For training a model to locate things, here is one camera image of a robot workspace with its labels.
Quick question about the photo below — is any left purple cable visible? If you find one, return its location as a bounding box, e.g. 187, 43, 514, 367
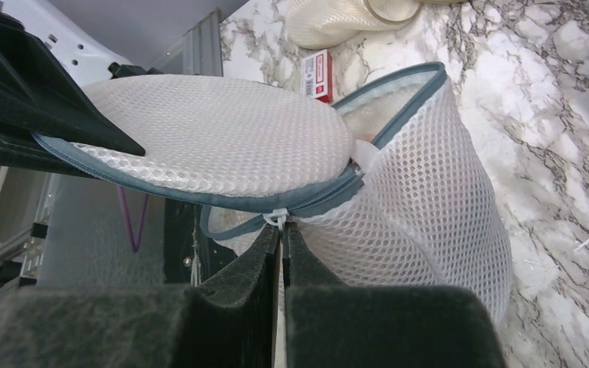
117, 185, 150, 254

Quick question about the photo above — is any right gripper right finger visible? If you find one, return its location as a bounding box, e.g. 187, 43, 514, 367
282, 223, 505, 367

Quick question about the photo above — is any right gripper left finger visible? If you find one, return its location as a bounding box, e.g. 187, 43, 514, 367
0, 229, 279, 367

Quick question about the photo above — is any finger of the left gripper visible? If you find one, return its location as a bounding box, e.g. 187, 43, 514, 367
0, 12, 146, 176

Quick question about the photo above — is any white mesh laundry bag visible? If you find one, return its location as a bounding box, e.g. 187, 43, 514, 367
34, 62, 512, 323

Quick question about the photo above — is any red white small box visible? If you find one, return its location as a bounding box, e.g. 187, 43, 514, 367
300, 50, 333, 104

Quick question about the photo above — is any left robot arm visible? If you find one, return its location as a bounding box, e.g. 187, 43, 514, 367
0, 1, 145, 175

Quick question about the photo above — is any embroidery hoop with cloth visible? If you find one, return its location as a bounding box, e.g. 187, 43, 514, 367
285, 0, 457, 50

